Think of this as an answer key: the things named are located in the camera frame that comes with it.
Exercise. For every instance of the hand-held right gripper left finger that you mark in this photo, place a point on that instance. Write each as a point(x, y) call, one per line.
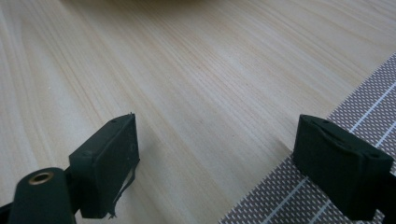
point(102, 165)

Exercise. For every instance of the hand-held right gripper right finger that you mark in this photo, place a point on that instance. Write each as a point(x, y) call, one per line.
point(339, 168)

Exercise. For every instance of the striped grey placemat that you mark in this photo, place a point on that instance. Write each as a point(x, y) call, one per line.
point(367, 105)

